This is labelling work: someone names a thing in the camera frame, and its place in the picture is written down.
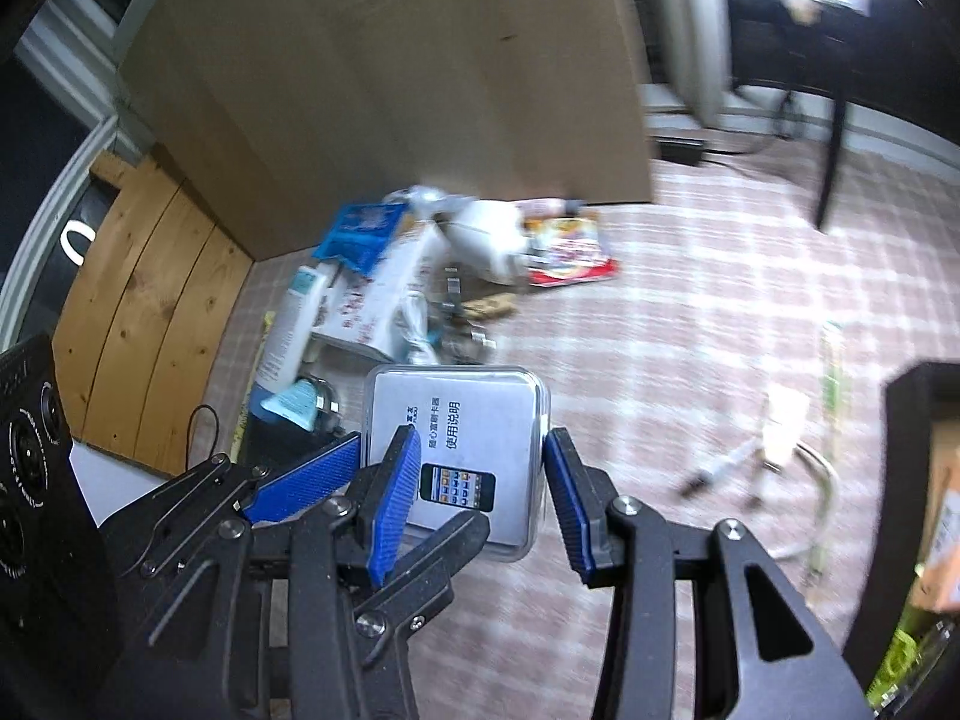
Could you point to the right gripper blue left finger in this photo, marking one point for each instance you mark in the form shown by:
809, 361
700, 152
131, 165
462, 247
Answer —
384, 508

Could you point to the checkered tablecloth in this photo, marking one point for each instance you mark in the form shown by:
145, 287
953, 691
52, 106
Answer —
724, 289

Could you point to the wooden board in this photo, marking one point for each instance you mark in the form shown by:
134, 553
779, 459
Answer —
136, 340

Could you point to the tan cardboard box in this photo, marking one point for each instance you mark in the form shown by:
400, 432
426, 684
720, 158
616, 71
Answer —
936, 587

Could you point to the light blue small case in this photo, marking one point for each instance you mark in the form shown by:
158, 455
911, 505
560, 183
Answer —
310, 404

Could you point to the metal clamp tool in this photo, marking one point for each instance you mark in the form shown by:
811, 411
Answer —
462, 340

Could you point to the large cardboard board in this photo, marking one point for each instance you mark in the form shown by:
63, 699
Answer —
281, 111

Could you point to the black storage tray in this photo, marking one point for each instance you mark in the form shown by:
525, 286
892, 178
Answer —
912, 401

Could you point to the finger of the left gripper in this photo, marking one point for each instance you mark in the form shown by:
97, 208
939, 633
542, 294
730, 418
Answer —
420, 586

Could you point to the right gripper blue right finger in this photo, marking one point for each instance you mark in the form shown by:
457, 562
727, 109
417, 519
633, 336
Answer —
580, 496

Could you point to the black table leg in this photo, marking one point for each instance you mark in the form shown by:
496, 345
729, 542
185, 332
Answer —
841, 101

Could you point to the blue foil packet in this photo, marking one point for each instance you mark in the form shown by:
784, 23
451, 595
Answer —
359, 235

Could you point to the coffee sachet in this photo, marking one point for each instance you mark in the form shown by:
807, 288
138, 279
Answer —
566, 250

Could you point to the white security camera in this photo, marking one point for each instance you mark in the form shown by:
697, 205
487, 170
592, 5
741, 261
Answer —
486, 235

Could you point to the white printed carton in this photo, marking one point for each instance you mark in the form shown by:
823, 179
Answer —
371, 316

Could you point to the clear plastic card box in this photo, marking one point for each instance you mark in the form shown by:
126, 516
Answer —
482, 429

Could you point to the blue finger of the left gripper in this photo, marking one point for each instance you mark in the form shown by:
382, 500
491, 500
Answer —
306, 484

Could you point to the white blue tube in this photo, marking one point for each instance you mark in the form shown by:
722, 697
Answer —
289, 336

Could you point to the wooden clothespin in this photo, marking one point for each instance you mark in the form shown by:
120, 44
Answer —
491, 307

